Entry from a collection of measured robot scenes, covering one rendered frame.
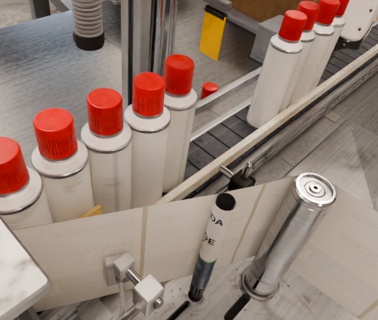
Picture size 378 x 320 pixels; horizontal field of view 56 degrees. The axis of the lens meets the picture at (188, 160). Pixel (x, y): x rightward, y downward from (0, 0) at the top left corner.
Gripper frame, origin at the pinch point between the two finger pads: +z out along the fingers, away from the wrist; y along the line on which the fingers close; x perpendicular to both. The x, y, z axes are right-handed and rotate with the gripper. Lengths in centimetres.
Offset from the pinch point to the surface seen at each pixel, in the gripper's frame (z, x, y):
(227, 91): 7.7, -26.8, -3.2
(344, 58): 0.0, 18.6, -0.8
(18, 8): 73, 74, -244
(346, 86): 3.9, 8.6, 5.3
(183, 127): 8.8, -43.7, 2.1
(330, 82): 3.2, -0.6, 4.0
